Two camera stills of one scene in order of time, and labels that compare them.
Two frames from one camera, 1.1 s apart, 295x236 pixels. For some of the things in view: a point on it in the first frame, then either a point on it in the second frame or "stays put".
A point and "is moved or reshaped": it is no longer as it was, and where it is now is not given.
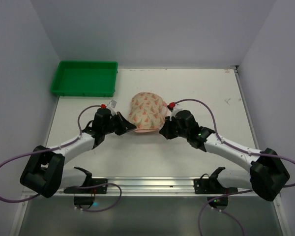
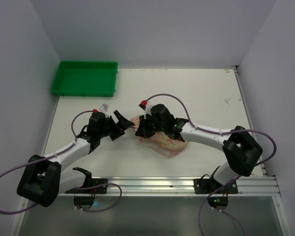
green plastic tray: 85,78 stays put
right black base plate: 205,185 stays put
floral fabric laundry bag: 147,111 is moved or reshaped
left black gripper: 118,124 stays put
